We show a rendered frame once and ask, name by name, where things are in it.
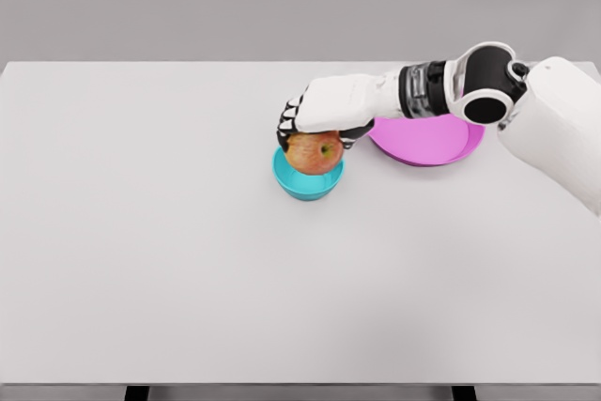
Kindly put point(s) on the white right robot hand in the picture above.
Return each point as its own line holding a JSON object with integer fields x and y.
{"x": 328, "y": 103}

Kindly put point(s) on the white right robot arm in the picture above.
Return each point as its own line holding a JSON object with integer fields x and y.
{"x": 540, "y": 105}

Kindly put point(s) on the pink plate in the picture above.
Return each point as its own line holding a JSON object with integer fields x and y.
{"x": 422, "y": 140}

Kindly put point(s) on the red-yellow apple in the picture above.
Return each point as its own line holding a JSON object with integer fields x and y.
{"x": 312, "y": 153}

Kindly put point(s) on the blue bowl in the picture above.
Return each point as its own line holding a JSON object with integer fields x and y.
{"x": 307, "y": 185}

